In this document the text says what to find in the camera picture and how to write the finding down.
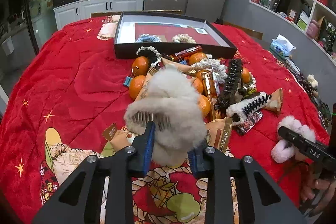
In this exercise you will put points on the white fuzzy hair claw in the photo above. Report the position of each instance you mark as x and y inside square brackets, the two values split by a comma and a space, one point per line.
[244, 106]

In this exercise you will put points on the white knit scrunchie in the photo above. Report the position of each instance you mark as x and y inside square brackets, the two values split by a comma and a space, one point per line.
[212, 66]

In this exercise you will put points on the white kitchen cabinet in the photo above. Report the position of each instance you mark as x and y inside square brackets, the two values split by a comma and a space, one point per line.
[92, 7]

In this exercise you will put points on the black shallow box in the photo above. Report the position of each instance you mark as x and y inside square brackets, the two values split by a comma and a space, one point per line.
[170, 52]

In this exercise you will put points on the gold foil stick packet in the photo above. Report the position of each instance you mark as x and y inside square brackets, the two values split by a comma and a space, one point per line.
[210, 92]

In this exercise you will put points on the red printed blanket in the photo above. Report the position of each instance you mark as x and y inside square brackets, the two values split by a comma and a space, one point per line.
[65, 82]

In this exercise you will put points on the red foil stick packet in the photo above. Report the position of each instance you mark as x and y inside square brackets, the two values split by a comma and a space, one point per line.
[186, 52]

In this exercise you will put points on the blue scrunchie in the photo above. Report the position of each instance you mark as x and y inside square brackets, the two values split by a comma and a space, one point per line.
[147, 37]

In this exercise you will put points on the blue binder clip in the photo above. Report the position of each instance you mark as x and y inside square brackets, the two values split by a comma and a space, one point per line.
[184, 60]
[128, 81]

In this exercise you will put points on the black hair claw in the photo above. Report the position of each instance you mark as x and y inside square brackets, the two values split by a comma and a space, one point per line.
[231, 79]

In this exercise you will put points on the small white plush toy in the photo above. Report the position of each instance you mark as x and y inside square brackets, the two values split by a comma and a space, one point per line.
[312, 81]

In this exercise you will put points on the wooden chair back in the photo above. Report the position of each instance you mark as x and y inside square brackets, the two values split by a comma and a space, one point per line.
[105, 14]

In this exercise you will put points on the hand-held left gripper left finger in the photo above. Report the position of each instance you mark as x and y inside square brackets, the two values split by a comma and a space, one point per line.
[150, 142]

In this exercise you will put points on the dark patterned packet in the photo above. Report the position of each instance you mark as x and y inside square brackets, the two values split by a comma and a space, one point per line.
[248, 123]

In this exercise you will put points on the group of mandarin oranges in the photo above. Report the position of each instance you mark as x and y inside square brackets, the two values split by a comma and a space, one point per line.
[137, 86]

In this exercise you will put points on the white bin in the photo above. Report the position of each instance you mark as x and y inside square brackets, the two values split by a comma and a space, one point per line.
[8, 46]

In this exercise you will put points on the black and white scrunchie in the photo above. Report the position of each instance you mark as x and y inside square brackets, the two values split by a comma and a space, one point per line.
[149, 54]

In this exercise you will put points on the cream scrunchie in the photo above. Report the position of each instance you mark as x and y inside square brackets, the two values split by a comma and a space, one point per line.
[183, 37]

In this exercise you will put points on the person's right hand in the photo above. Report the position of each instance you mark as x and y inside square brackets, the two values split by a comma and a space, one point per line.
[313, 188]

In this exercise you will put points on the pink bag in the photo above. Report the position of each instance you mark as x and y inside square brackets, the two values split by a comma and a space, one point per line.
[312, 28]

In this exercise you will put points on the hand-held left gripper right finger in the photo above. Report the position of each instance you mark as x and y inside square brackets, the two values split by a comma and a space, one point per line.
[195, 163]

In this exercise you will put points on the clear glassware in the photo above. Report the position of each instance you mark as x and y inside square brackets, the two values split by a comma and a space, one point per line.
[271, 1]

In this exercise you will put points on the grey fluffy hair claw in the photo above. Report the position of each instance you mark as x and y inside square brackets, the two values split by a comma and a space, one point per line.
[173, 108]

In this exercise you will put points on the blue tissue pack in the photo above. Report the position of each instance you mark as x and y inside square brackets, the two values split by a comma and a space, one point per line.
[281, 48]

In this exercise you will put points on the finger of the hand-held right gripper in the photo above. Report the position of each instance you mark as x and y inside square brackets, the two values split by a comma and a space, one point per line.
[296, 140]

